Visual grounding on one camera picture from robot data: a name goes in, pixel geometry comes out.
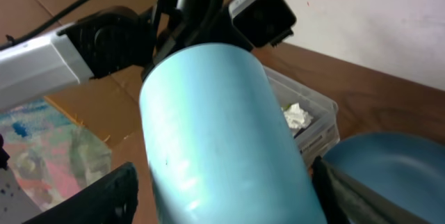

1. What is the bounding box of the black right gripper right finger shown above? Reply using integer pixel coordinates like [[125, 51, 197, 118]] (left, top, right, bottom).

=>
[[311, 157, 426, 224]]

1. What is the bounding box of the white tissue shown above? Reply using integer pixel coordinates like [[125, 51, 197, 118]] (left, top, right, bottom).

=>
[[282, 103, 313, 130]]

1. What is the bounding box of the clear plastic waste bin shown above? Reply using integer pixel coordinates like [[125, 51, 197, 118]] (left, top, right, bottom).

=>
[[264, 67, 340, 167]]

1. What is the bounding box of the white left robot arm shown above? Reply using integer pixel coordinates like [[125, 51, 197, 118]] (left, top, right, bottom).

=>
[[1, 0, 253, 109]]

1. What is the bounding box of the light blue plastic cup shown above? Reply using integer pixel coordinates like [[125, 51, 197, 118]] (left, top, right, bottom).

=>
[[139, 43, 326, 223]]

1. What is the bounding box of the colourful painted sheet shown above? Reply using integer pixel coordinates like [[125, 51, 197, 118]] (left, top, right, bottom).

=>
[[1, 99, 111, 223]]

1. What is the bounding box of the dark blue plate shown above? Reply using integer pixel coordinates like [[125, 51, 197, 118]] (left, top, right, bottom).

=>
[[323, 132, 444, 223]]

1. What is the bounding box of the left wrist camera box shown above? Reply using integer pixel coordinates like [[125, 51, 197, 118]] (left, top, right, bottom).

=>
[[228, 0, 297, 47]]

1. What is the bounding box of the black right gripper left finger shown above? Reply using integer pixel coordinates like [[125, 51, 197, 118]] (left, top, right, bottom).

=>
[[25, 162, 138, 224]]

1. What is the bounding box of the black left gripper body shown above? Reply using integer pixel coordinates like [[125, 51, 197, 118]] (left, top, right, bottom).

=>
[[140, 0, 253, 79]]

